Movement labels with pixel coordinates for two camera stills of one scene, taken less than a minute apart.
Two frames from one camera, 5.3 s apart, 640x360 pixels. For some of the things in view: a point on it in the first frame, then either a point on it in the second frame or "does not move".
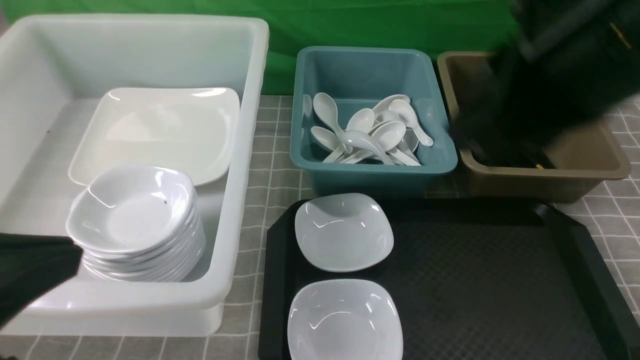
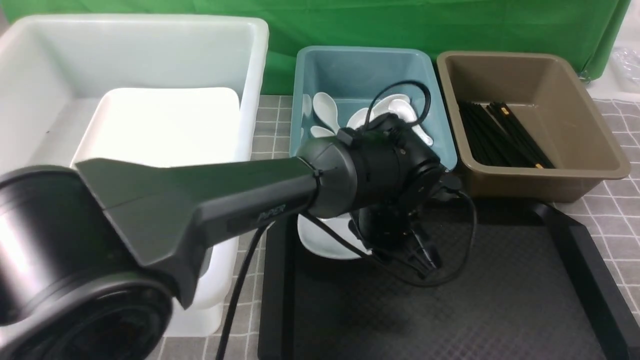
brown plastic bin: x=581 y=160 does not move
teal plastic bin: x=371 y=121 does not move
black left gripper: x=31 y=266 -> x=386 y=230
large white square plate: x=196 y=130 does not move
